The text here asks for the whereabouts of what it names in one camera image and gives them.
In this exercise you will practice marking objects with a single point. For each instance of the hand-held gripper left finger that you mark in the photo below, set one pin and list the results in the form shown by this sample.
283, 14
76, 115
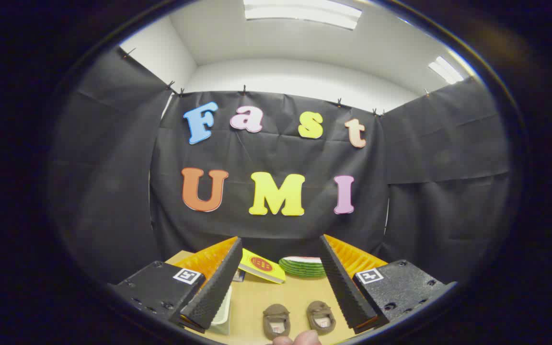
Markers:
213, 287

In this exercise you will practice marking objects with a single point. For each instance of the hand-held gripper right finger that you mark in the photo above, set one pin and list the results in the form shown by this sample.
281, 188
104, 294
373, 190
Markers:
345, 292

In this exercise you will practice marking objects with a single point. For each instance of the white storage box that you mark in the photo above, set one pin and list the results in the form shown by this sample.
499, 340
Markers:
222, 311

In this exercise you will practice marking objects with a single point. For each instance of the brown fuzzy shoe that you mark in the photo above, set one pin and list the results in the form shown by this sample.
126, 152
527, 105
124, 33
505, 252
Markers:
276, 322
320, 317

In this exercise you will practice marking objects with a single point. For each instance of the watermelon slice plush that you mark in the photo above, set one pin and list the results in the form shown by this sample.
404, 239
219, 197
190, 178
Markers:
301, 268

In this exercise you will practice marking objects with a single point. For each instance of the yellow book with red label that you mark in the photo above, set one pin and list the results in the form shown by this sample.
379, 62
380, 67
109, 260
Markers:
261, 266

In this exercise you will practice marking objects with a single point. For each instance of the ceiling light panel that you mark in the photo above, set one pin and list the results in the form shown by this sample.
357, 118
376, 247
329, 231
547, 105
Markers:
445, 70
302, 13

